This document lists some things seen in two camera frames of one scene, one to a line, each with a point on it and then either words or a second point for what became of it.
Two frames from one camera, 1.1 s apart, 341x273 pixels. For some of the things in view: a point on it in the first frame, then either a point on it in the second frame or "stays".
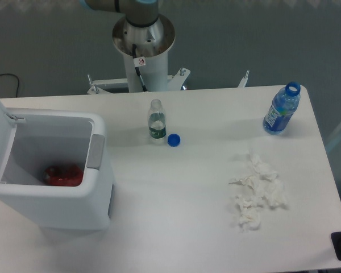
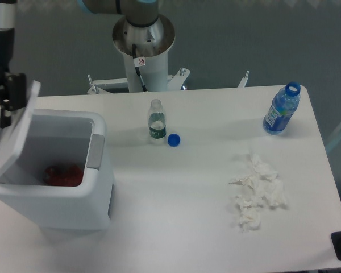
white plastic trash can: x=47 y=137 stays
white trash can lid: x=2 y=127 → x=9 y=147
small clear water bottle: x=157 y=120 stays
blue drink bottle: x=285 y=100 stays
